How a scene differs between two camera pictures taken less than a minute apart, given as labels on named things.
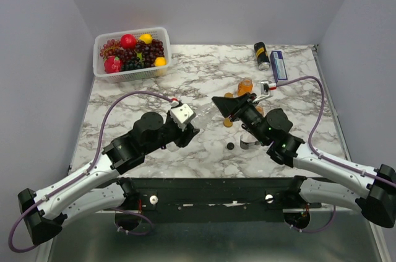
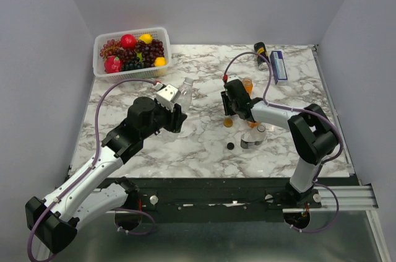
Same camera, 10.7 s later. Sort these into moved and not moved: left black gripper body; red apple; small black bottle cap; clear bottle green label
Moved: left black gripper body; clear bottle green label
Not moved: red apple; small black bottle cap
